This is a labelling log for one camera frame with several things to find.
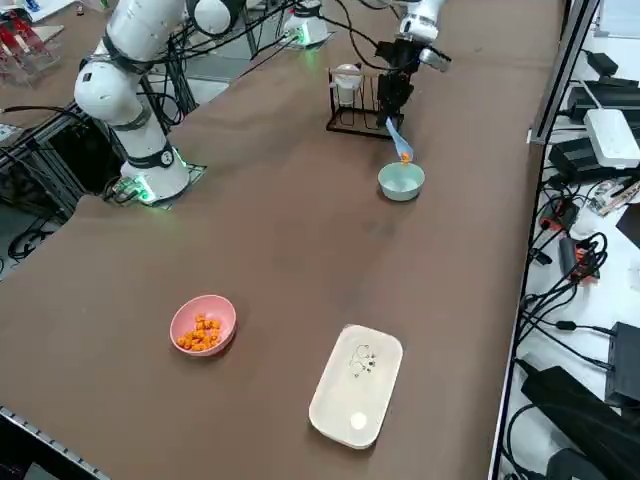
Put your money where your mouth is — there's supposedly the pink bowl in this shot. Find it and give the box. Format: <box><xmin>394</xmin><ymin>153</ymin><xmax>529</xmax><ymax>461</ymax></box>
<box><xmin>169</xmin><ymin>294</ymin><xmax>237</xmax><ymax>357</ymax></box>

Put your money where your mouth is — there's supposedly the aluminium frame post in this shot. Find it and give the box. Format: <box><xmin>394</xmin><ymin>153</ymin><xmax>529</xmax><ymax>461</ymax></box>
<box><xmin>528</xmin><ymin>0</ymin><xmax>601</xmax><ymax>146</ymax></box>

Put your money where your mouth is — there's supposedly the blue plastic spoon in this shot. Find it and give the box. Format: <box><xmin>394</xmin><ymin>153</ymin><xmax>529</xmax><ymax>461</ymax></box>
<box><xmin>384</xmin><ymin>115</ymin><xmax>416</xmax><ymax>164</ymax></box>

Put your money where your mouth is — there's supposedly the cream bear-print rectangular tray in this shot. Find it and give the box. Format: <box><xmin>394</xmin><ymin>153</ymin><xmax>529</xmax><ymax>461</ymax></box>
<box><xmin>308</xmin><ymin>323</ymin><xmax>404</xmax><ymax>450</ymax></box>

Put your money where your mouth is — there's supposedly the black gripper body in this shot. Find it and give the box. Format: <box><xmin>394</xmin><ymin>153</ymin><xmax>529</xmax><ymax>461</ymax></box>
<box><xmin>375</xmin><ymin>38</ymin><xmax>421</xmax><ymax>76</ymax></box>

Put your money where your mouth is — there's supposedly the black box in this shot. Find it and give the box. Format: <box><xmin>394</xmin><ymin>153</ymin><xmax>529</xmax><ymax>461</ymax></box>
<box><xmin>604</xmin><ymin>322</ymin><xmax>640</xmax><ymax>406</ymax></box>

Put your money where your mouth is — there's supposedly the white cup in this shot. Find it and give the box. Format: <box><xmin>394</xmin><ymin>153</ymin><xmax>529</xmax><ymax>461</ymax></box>
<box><xmin>333</xmin><ymin>63</ymin><xmax>363</xmax><ymax>106</ymax></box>

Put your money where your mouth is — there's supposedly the orange popcorn pile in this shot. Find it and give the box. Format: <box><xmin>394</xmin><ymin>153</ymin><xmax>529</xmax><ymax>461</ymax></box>
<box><xmin>177</xmin><ymin>313</ymin><xmax>224</xmax><ymax>353</ymax></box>

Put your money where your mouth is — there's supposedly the red clear acrylic stand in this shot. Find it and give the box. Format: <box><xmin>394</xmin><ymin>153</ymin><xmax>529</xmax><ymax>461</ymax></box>
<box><xmin>0</xmin><ymin>9</ymin><xmax>64</xmax><ymax>89</ymax></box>

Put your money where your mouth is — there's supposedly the black wire cup rack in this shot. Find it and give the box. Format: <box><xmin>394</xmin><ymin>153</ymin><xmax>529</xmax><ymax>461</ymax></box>
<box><xmin>325</xmin><ymin>67</ymin><xmax>406</xmax><ymax>143</ymax></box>

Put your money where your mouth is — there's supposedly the green bowl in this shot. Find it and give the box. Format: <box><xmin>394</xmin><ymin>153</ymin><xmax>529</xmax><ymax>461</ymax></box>
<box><xmin>377</xmin><ymin>162</ymin><xmax>426</xmax><ymax>202</ymax></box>

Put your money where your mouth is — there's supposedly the red black connector device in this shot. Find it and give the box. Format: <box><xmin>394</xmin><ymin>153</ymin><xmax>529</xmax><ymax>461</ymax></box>
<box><xmin>542</xmin><ymin>199</ymin><xmax>581</xmax><ymax>231</ymax></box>

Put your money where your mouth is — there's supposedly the black power adapter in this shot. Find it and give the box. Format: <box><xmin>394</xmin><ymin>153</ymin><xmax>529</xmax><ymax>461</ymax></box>
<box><xmin>548</xmin><ymin>137</ymin><xmax>601</xmax><ymax>181</ymax></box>

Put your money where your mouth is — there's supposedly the black gripper cable with tag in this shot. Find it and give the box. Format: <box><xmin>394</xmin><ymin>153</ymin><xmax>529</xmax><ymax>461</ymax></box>
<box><xmin>249</xmin><ymin>0</ymin><xmax>401</xmax><ymax>71</ymax></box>

